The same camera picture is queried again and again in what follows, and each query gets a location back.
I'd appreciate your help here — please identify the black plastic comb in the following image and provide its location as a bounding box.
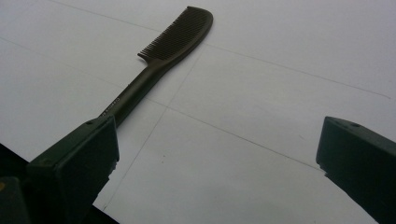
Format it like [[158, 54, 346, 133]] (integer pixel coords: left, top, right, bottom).
[[98, 6, 215, 128]]

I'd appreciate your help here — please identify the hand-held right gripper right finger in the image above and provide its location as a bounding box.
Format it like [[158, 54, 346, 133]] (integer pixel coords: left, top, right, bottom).
[[316, 116, 396, 224]]

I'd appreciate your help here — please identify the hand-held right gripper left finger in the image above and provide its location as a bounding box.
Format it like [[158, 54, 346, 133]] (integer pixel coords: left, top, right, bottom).
[[25, 114, 120, 224]]

